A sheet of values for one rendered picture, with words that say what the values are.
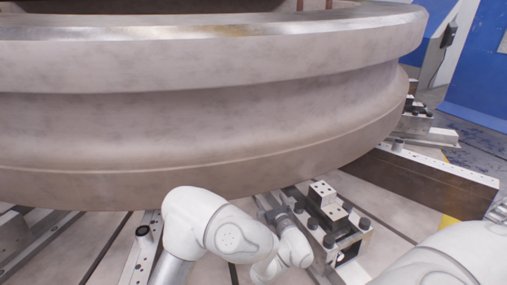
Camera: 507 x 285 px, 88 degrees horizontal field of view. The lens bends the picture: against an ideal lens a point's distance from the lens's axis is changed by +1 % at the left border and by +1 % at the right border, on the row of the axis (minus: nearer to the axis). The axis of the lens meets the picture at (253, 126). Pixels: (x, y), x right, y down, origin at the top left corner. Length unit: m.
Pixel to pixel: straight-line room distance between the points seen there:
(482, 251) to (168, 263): 0.66
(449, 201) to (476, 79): 3.26
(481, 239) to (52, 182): 1.63
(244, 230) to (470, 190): 2.08
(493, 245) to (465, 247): 0.05
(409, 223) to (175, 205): 1.99
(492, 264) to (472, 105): 5.14
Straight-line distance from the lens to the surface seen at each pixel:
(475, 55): 5.53
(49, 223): 2.48
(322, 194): 1.63
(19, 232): 2.27
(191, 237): 0.75
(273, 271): 1.22
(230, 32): 1.15
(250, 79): 1.20
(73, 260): 2.27
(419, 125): 3.41
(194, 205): 0.74
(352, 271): 1.81
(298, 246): 1.20
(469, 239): 0.56
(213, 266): 1.93
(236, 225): 0.65
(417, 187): 2.59
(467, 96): 5.63
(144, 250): 1.62
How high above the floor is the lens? 1.90
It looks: 28 degrees down
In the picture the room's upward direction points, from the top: straight up
